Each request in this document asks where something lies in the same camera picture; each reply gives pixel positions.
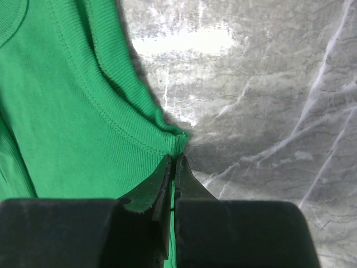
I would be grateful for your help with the bright green tank top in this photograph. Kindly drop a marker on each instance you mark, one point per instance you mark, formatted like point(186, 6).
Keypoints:
point(76, 120)

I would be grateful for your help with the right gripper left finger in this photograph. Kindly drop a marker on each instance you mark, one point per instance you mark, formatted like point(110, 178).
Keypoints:
point(147, 209)

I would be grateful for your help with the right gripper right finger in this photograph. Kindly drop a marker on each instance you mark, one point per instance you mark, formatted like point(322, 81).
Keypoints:
point(186, 185)

